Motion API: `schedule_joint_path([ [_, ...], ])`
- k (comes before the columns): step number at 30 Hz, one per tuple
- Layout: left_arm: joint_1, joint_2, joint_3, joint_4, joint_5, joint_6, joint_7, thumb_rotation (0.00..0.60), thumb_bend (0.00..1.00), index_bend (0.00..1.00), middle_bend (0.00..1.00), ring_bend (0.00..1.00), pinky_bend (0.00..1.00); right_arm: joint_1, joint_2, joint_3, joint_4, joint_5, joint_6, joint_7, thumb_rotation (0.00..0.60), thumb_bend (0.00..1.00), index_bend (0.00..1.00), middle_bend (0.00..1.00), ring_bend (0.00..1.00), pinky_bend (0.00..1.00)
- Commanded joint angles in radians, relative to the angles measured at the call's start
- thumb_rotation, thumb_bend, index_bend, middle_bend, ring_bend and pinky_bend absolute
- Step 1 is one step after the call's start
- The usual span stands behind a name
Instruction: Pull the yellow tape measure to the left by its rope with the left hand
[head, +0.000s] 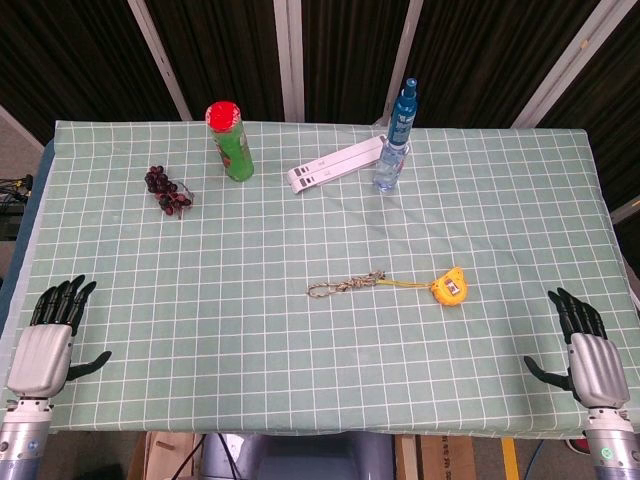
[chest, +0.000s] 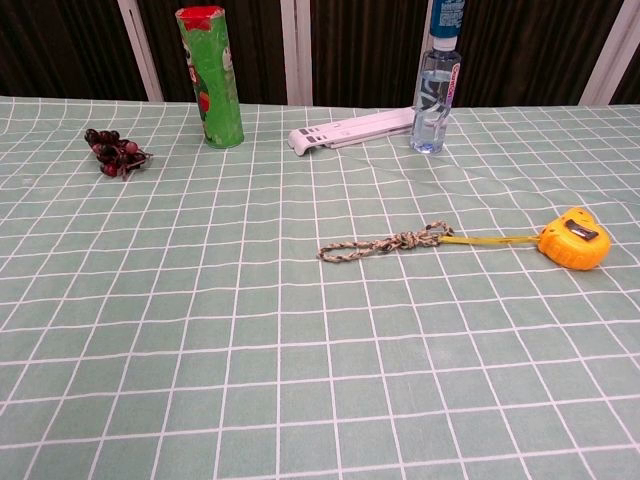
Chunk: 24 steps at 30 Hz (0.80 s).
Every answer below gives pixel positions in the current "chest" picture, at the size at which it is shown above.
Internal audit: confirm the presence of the braided camouflage rope loop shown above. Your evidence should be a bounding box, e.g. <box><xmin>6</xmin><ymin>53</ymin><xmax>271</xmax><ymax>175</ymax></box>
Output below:
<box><xmin>316</xmin><ymin>221</ymin><xmax>455</xmax><ymax>265</ymax></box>

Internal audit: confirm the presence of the yellow tape measure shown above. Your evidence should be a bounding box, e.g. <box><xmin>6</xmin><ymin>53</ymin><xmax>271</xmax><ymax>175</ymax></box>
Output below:
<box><xmin>438</xmin><ymin>206</ymin><xmax>613</xmax><ymax>272</ymax></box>

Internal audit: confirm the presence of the white folding stand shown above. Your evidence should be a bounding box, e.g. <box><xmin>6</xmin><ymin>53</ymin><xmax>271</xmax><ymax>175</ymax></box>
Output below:
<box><xmin>287</xmin><ymin>106</ymin><xmax>419</xmax><ymax>158</ymax></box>

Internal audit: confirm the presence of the green checked tablecloth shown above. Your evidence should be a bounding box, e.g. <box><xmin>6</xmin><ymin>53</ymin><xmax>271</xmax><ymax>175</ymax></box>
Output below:
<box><xmin>0</xmin><ymin>95</ymin><xmax>640</xmax><ymax>480</ymax></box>

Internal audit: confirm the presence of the clear water bottle blue cap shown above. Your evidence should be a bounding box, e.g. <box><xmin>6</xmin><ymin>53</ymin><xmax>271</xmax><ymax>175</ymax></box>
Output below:
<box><xmin>409</xmin><ymin>34</ymin><xmax>463</xmax><ymax>155</ymax></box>

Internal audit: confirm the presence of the green chip can red lid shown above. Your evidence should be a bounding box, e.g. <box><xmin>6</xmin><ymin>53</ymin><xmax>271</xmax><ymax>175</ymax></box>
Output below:
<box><xmin>174</xmin><ymin>5</ymin><xmax>246</xmax><ymax>151</ymax></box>

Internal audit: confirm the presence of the dark red grape bunch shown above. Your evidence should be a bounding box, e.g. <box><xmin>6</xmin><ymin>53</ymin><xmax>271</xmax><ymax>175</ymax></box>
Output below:
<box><xmin>83</xmin><ymin>127</ymin><xmax>155</xmax><ymax>181</ymax></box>

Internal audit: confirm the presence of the dark pleated curtain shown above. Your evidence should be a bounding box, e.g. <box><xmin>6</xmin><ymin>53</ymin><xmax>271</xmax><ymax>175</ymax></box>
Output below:
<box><xmin>0</xmin><ymin>0</ymin><xmax>640</xmax><ymax>107</ymax></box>

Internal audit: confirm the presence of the white upright frame post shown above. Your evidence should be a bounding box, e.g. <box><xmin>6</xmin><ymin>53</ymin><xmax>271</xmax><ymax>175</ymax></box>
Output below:
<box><xmin>279</xmin><ymin>0</ymin><xmax>314</xmax><ymax>107</ymax></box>

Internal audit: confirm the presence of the white slanted frame post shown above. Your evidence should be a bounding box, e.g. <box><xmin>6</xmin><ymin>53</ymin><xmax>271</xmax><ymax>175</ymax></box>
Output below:
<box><xmin>117</xmin><ymin>0</ymin><xmax>166</xmax><ymax>104</ymax></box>
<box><xmin>578</xmin><ymin>0</ymin><xmax>640</xmax><ymax>106</ymax></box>

